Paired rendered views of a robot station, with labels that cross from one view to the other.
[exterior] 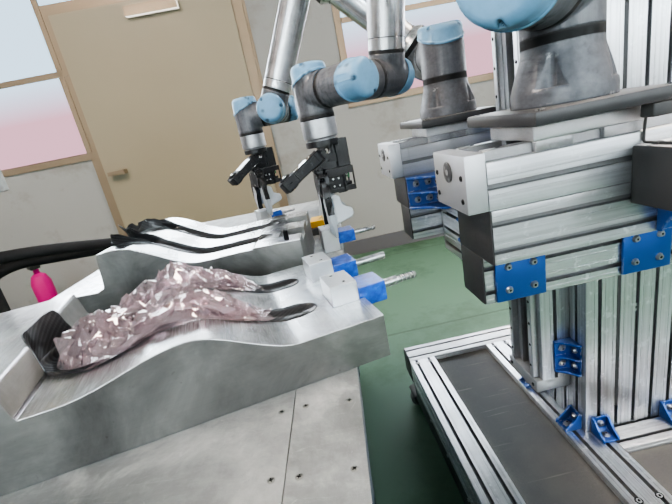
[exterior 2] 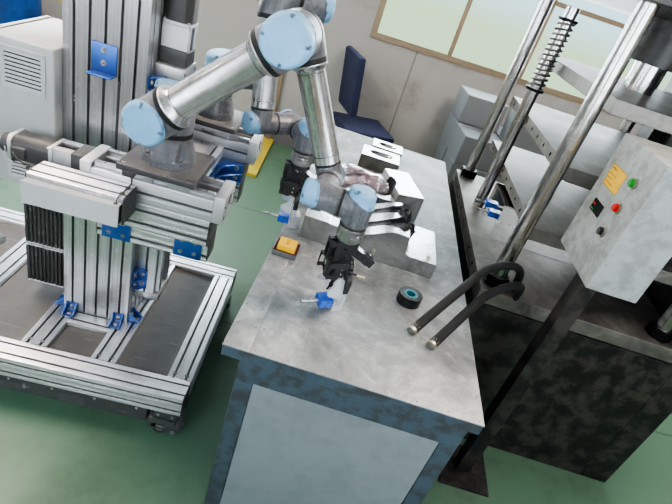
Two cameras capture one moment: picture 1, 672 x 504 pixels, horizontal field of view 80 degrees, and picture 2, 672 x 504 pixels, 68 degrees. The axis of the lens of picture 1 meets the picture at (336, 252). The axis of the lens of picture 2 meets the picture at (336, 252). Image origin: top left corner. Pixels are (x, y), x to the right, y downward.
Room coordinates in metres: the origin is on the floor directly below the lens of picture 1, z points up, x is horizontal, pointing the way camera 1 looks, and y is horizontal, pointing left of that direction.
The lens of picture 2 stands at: (2.51, 0.08, 1.70)
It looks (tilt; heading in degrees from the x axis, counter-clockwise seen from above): 31 degrees down; 176
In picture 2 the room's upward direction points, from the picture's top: 19 degrees clockwise
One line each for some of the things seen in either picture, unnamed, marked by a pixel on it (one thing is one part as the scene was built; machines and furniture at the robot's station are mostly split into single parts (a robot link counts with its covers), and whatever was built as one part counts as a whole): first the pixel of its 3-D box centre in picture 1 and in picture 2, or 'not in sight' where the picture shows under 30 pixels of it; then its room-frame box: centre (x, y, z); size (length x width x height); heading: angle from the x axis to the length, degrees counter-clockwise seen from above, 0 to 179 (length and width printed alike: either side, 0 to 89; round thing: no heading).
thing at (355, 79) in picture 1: (352, 81); (288, 124); (0.84, -0.10, 1.14); 0.11 x 0.11 x 0.08; 41
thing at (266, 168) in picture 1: (262, 167); (339, 256); (1.32, 0.18, 0.99); 0.09 x 0.08 x 0.12; 119
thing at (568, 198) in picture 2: not in sight; (580, 203); (0.29, 1.26, 1.01); 1.10 x 0.74 x 0.05; 177
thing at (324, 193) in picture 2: (278, 110); (323, 193); (1.30, 0.09, 1.14); 0.11 x 0.11 x 0.08; 87
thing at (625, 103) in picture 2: not in sight; (646, 100); (0.29, 1.27, 1.51); 1.10 x 0.70 x 0.05; 177
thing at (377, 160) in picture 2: not in sight; (379, 160); (0.04, 0.32, 0.83); 0.20 x 0.15 x 0.07; 87
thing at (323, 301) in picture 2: (277, 213); (320, 299); (1.33, 0.17, 0.83); 0.13 x 0.05 x 0.05; 119
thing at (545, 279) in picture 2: not in sight; (543, 245); (0.29, 1.21, 0.75); 1.30 x 0.84 x 0.06; 177
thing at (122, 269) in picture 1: (193, 253); (373, 225); (0.84, 0.30, 0.87); 0.50 x 0.26 x 0.14; 87
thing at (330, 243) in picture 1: (348, 233); (280, 216); (0.90, -0.04, 0.83); 0.13 x 0.05 x 0.05; 98
